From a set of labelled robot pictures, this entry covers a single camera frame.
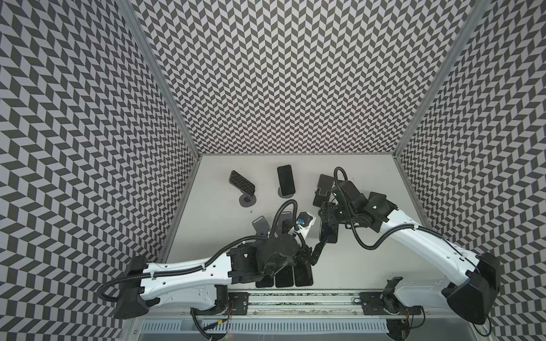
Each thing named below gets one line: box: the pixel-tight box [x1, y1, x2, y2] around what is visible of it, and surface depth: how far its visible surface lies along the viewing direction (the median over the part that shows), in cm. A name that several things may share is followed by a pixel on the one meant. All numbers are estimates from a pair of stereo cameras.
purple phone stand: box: [275, 264, 294, 288], surface depth 79 cm
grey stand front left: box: [251, 215, 271, 237], surface depth 86 cm
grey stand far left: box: [238, 193, 257, 208], surface depth 101 cm
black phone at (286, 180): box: [276, 164, 296, 197], surface depth 98 cm
